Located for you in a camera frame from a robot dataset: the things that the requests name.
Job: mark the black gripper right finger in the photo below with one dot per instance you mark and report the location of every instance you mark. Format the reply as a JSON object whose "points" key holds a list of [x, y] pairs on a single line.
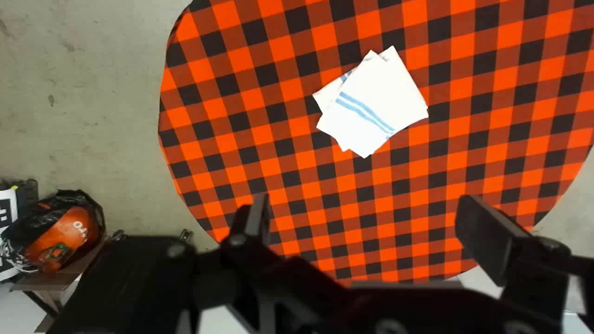
{"points": [[496, 240]]}

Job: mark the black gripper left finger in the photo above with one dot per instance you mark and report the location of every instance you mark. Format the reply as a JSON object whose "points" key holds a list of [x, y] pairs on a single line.
{"points": [[251, 221]]}

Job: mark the white towel with blue stripes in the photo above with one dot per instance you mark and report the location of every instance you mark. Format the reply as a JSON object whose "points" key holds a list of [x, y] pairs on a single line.
{"points": [[366, 106]]}

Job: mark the dark wooden stool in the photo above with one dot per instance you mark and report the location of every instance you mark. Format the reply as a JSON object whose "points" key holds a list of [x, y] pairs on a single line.
{"points": [[51, 290]]}

